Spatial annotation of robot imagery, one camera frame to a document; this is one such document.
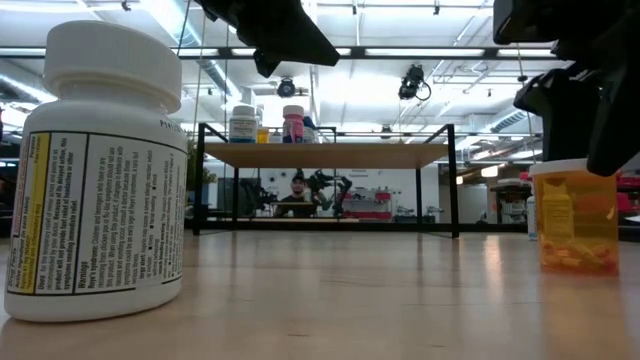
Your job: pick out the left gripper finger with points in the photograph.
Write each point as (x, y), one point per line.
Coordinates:
(265, 65)
(295, 45)

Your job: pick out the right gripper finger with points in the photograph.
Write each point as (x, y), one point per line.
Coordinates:
(565, 110)
(620, 115)

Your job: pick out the white bottle blue label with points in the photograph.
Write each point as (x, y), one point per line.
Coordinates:
(243, 127)

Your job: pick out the pink bottle white cap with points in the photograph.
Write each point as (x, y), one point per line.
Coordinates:
(293, 127)

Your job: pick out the orange pill bottle white cap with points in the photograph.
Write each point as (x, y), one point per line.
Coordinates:
(263, 136)
(575, 220)

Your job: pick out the small white medicine bottle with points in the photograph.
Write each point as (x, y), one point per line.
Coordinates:
(531, 220)

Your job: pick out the large white labelled medicine bottle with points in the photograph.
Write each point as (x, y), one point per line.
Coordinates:
(95, 200)

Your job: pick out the background black robot arm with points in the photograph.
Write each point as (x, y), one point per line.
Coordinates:
(255, 195)
(320, 182)

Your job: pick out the wooden shelf black metal legs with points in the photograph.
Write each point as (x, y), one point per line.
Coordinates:
(325, 155)

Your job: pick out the round black ceiling fixture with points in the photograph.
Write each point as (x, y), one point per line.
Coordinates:
(286, 88)

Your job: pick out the red equipment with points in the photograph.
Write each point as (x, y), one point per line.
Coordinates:
(629, 197)

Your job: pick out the small green potted plant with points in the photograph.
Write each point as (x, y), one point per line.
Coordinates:
(195, 160)

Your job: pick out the person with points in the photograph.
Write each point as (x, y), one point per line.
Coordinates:
(298, 192)

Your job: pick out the red storage rack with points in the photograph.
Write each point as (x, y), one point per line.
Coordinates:
(382, 196)

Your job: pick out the black overhead frame bar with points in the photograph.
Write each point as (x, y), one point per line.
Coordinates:
(357, 52)

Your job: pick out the black overhead camera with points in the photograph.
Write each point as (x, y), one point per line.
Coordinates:
(412, 80)

